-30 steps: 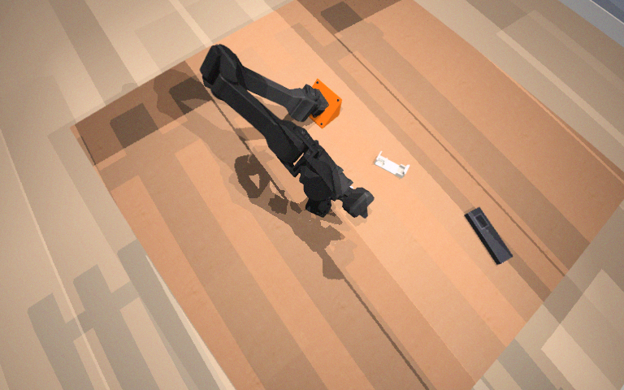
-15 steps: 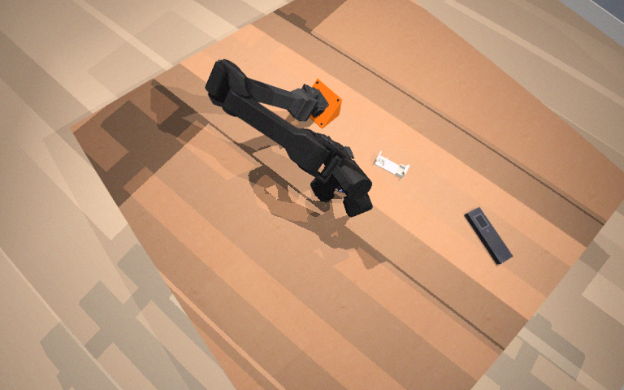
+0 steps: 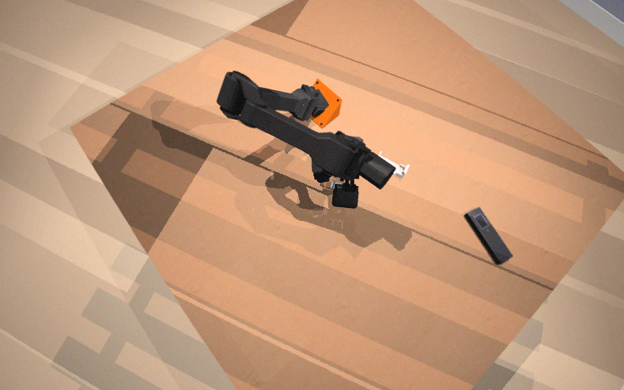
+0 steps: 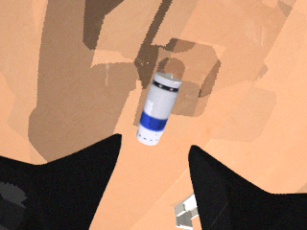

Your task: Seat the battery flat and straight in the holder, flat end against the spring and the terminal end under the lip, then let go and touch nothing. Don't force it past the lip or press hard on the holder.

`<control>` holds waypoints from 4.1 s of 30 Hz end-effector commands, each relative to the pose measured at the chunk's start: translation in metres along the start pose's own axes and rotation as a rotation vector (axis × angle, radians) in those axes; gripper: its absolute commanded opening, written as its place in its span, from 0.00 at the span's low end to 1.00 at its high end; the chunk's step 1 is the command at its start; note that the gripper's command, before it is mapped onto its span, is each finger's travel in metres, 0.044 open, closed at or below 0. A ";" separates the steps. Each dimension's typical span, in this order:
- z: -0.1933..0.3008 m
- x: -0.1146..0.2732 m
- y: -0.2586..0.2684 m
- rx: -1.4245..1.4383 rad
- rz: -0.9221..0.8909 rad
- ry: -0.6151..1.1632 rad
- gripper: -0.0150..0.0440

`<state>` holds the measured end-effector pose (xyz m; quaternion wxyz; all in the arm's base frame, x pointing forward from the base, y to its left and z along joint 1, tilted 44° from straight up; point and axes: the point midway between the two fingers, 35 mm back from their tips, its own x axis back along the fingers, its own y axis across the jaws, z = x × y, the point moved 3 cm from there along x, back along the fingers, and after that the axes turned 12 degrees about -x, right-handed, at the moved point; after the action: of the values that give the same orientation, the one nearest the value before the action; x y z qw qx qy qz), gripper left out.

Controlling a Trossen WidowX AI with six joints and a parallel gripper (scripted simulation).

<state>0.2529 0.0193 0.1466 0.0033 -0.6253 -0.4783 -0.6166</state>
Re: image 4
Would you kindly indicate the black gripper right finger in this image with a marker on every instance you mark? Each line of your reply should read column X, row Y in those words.
column 227, row 201

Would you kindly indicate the white and blue battery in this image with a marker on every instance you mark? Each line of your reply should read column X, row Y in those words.
column 159, row 103

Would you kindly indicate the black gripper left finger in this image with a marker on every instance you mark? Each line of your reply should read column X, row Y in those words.
column 64, row 193

